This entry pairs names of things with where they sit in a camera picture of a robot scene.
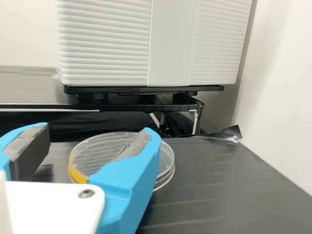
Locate petri dish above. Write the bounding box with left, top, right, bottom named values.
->
left=69, top=136, right=176, bottom=192

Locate petri dish lid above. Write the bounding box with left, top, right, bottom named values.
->
left=68, top=131, right=175, bottom=185

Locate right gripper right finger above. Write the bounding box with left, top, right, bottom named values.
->
left=89, top=126, right=163, bottom=234

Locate black platform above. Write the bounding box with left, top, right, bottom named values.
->
left=0, top=65, right=205, bottom=136
left=31, top=125, right=312, bottom=234

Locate incubator door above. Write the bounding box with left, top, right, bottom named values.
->
left=55, top=0, right=254, bottom=88

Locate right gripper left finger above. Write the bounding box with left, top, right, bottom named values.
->
left=0, top=122, right=51, bottom=182

